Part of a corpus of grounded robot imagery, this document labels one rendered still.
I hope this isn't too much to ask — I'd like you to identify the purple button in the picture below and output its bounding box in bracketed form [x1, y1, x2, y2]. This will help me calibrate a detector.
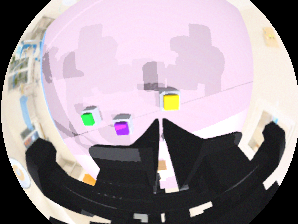
[113, 115, 133, 136]

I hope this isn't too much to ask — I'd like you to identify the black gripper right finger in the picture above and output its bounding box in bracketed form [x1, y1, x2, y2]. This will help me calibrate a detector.
[162, 117, 243, 190]

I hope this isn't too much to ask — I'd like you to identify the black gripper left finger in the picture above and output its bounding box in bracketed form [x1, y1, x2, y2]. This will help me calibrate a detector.
[88, 119, 160, 194]

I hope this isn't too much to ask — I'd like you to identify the green button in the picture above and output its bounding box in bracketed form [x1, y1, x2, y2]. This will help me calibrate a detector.
[81, 107, 102, 127]

